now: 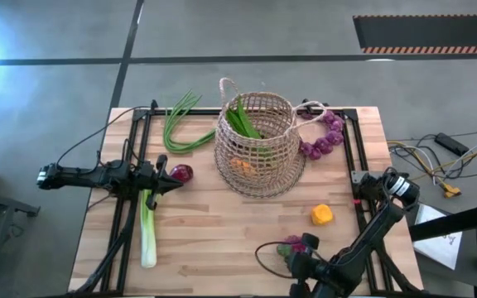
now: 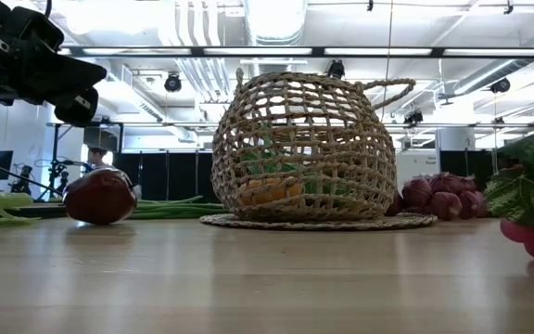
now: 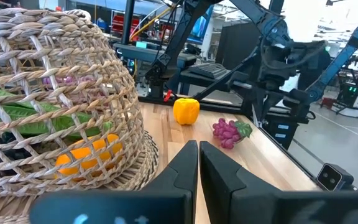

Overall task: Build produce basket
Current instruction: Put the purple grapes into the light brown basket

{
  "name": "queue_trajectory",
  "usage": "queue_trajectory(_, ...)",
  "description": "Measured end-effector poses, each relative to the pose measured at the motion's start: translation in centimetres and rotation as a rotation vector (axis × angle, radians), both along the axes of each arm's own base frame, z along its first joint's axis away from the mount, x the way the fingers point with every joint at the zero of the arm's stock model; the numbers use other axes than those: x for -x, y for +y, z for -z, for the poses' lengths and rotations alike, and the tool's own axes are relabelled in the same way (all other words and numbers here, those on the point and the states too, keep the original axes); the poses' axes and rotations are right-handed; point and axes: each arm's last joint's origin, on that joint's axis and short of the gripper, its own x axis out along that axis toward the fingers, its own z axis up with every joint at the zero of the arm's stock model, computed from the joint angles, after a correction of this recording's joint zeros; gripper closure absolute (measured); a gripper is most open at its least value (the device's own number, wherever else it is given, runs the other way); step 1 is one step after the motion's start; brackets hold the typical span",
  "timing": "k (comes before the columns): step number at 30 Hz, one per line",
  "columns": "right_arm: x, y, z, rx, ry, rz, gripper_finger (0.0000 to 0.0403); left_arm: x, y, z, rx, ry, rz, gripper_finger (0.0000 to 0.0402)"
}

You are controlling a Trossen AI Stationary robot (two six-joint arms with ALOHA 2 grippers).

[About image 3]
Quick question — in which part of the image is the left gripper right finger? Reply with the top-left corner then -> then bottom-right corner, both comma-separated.
200,140 -> 358,224

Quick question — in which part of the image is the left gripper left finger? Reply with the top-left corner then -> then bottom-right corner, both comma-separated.
29,139 -> 199,224

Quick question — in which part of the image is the orange fruit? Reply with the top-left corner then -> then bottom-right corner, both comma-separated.
53,133 -> 124,183

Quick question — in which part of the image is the long purple grape string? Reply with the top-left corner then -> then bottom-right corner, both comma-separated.
42,74 -> 105,106

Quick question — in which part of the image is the green corn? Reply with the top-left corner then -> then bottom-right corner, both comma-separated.
0,86 -> 114,141

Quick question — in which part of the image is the woven wicker basket with handles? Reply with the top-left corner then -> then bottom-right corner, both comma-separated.
0,7 -> 160,224

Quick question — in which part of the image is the small purple grape bunch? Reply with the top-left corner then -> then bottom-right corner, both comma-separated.
212,117 -> 254,150

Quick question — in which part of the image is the black box with white labels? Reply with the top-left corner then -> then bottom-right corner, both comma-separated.
263,113 -> 311,151

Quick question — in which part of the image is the yellow bell pepper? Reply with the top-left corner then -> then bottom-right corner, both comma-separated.
172,98 -> 201,126

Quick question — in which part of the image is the black keyboard on desk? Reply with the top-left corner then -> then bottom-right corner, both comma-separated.
187,62 -> 230,80

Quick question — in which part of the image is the white machine with green display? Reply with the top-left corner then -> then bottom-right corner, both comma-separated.
336,81 -> 358,119

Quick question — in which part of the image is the blue lit monitor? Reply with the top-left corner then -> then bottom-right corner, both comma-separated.
187,5 -> 215,45

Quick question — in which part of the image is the red shelf rack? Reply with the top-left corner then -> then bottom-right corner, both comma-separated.
109,13 -> 143,37

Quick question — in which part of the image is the black table-level camera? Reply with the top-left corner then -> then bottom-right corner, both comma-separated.
316,162 -> 356,192

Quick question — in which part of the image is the black aluminium table frame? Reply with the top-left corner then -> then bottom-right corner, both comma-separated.
113,0 -> 358,187

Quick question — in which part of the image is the yellow cable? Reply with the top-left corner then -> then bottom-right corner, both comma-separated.
129,5 -> 174,42

